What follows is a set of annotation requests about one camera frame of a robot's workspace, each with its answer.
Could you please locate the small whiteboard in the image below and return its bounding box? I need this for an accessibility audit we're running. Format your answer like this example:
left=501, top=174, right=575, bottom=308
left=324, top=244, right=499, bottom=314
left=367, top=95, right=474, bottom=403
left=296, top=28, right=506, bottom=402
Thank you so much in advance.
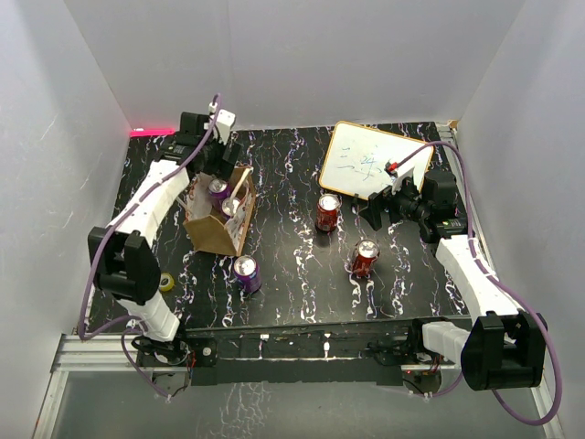
left=319, top=122, right=425, bottom=199

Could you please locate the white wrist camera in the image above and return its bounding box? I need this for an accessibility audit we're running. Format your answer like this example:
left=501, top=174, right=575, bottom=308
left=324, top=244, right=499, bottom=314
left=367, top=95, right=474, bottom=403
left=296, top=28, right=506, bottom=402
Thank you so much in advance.
left=204, top=102, right=236, bottom=145
left=385, top=160, right=424, bottom=194

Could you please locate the yellow tape roll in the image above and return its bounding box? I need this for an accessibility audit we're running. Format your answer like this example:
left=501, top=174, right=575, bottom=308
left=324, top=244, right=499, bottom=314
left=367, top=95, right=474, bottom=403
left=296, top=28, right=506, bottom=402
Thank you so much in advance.
left=159, top=273, right=175, bottom=292

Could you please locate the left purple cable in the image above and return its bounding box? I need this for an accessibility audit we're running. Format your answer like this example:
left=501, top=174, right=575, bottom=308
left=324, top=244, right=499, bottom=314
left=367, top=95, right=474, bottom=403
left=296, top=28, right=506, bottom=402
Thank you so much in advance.
left=77, top=93, right=225, bottom=403

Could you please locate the purple cable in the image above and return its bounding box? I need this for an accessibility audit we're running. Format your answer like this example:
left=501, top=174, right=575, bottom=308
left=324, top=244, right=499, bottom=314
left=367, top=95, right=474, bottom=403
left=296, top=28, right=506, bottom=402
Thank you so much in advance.
left=77, top=93, right=225, bottom=403
left=388, top=140, right=564, bottom=426

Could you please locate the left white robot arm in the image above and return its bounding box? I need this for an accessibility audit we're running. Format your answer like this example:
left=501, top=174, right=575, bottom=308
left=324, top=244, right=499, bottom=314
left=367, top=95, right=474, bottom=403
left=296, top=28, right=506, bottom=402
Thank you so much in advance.
left=86, top=103, right=239, bottom=365

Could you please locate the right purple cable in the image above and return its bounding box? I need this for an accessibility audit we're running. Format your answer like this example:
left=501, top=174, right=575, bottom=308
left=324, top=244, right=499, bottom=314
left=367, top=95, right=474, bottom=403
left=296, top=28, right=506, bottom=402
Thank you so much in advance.
left=388, top=140, right=564, bottom=426

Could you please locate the red soda can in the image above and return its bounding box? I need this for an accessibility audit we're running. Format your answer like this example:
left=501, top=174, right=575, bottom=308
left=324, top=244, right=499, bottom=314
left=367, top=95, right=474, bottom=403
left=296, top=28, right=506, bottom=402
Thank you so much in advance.
left=315, top=194, right=341, bottom=232
left=350, top=239, right=380, bottom=277

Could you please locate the red soda can front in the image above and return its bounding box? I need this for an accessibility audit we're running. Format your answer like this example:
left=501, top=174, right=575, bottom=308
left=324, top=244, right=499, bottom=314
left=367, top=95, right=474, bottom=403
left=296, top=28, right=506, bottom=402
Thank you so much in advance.
left=350, top=239, right=380, bottom=277

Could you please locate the pink marker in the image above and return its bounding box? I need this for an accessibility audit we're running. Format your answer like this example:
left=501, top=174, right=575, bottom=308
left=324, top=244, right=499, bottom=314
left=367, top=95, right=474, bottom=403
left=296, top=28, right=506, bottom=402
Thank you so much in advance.
left=130, top=128, right=175, bottom=138

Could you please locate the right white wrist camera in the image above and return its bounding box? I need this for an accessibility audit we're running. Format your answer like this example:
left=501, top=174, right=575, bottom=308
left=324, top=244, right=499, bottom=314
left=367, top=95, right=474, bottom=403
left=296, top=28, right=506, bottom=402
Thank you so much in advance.
left=385, top=160, right=424, bottom=194

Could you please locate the purple soda can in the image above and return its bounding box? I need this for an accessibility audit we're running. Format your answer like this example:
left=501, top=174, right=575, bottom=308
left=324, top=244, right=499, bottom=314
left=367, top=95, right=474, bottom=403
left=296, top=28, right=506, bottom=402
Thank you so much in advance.
left=233, top=255, right=261, bottom=294
left=221, top=198, right=240, bottom=220
left=207, top=178, right=231, bottom=209

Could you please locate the brown canvas tote bag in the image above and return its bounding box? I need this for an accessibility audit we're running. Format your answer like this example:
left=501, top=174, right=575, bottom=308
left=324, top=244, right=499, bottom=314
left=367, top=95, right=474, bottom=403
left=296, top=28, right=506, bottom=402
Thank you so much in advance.
left=183, top=166, right=257, bottom=256

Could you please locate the purple soda can front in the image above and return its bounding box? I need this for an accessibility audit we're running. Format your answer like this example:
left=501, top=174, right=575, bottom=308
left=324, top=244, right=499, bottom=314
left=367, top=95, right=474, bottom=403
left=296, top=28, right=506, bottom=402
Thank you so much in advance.
left=233, top=255, right=261, bottom=294

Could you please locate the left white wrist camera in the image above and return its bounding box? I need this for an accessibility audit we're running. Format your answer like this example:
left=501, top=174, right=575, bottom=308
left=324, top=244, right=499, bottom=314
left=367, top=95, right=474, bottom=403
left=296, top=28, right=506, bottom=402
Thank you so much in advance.
left=204, top=102, right=236, bottom=145

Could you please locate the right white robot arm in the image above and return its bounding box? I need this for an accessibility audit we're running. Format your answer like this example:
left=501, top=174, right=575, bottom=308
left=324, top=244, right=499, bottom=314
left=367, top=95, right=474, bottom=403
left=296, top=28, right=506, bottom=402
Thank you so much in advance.
left=360, top=166, right=546, bottom=391

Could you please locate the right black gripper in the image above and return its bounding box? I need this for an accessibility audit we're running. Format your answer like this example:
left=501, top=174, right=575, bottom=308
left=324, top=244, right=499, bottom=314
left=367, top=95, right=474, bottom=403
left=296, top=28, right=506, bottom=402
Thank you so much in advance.
left=360, top=173, right=431, bottom=230

